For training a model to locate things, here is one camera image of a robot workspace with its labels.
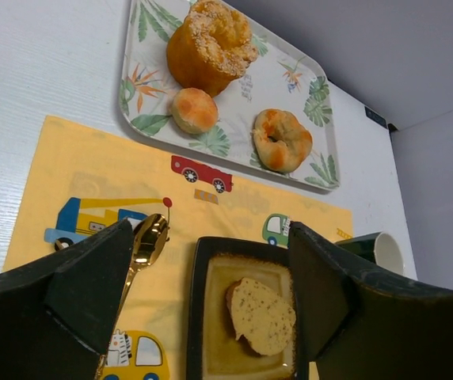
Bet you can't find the yellow vehicle print placemat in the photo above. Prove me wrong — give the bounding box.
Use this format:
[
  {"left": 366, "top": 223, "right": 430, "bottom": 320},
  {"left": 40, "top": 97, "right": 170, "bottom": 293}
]
[{"left": 4, "top": 116, "right": 353, "bottom": 379}]

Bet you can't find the blue label sticker right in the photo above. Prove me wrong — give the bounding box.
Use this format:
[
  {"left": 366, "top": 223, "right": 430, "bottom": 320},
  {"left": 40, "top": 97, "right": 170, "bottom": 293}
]
[{"left": 364, "top": 106, "right": 387, "bottom": 128}]

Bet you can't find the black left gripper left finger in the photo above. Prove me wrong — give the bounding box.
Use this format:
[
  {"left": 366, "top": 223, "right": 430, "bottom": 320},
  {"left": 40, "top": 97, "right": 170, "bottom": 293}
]
[{"left": 0, "top": 220, "right": 134, "bottom": 379}]

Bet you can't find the leaf patterned white tray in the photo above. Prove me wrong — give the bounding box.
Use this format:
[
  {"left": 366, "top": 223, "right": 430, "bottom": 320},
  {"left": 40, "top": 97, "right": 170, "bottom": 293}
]
[{"left": 119, "top": 1, "right": 341, "bottom": 192}]

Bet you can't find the black square ceramic plate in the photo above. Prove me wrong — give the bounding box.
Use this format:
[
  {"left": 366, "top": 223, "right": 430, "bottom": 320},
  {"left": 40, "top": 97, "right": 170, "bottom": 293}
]
[{"left": 184, "top": 237, "right": 310, "bottom": 379}]

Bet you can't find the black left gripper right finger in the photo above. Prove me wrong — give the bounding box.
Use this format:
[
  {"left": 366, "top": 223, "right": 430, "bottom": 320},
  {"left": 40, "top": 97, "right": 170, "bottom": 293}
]
[{"left": 288, "top": 222, "right": 453, "bottom": 379}]

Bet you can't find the small round bread roll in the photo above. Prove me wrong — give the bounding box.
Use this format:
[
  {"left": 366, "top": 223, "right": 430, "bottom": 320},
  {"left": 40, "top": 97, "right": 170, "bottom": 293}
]
[{"left": 170, "top": 88, "right": 219, "bottom": 135}]

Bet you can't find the tall sugared brioche bun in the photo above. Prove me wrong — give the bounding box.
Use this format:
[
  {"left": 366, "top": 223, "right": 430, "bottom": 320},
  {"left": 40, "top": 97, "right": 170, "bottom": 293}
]
[{"left": 166, "top": 1, "right": 258, "bottom": 97}]

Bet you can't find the gold spoon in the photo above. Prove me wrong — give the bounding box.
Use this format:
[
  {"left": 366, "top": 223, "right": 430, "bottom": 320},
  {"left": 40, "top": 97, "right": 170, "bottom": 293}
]
[{"left": 94, "top": 214, "right": 169, "bottom": 379}]

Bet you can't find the herb bread slice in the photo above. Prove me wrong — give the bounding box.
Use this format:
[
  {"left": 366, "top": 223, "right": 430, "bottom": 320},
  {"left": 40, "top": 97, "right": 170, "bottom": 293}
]
[{"left": 226, "top": 277, "right": 296, "bottom": 356}]

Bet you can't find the dark green mug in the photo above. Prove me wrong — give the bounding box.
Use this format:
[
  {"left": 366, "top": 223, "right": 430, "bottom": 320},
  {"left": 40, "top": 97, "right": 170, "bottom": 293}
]
[{"left": 335, "top": 232, "right": 404, "bottom": 276}]

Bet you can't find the twisted ring bread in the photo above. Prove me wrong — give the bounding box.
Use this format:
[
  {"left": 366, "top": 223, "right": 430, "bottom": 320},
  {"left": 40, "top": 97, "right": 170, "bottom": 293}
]
[{"left": 252, "top": 108, "right": 313, "bottom": 173}]

